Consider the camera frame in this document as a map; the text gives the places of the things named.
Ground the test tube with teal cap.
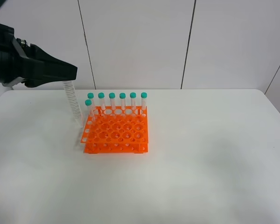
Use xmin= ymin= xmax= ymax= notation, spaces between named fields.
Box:
xmin=85 ymin=99 xmax=95 ymax=123

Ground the clear graduated test tube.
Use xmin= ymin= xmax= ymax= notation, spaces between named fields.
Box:
xmin=63 ymin=81 xmax=83 ymax=127

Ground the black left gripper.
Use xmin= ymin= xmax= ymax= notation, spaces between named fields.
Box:
xmin=0 ymin=24 xmax=77 ymax=88

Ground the racked test tube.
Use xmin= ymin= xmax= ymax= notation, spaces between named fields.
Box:
xmin=109 ymin=92 xmax=116 ymax=114
xmin=119 ymin=92 xmax=126 ymax=111
xmin=86 ymin=92 xmax=96 ymax=112
xmin=130 ymin=92 xmax=136 ymax=111
xmin=98 ymin=92 xmax=106 ymax=111
xmin=140 ymin=92 xmax=147 ymax=111

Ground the orange test tube rack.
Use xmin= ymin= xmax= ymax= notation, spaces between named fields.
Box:
xmin=80 ymin=106 xmax=148 ymax=154

